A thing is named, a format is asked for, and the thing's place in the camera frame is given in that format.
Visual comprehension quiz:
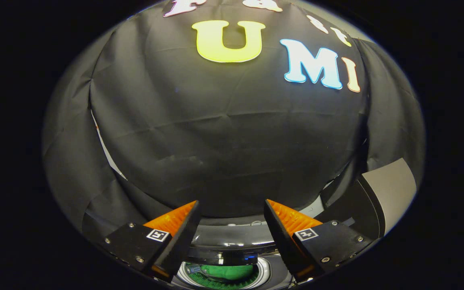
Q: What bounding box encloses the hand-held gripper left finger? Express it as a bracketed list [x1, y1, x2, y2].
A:
[104, 200, 201, 282]

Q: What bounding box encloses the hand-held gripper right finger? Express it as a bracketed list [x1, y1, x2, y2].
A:
[264, 199, 373, 283]

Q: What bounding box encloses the dark grey washing machine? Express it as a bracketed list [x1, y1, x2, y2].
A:
[172, 254, 297, 290]

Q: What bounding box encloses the green polo shirt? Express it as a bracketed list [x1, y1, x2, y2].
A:
[192, 264, 257, 288]

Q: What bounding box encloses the black backdrop cloth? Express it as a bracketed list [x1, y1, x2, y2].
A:
[43, 0, 426, 242]

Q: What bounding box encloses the grey cabinet with beige door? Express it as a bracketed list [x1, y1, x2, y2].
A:
[321, 158, 417, 240]

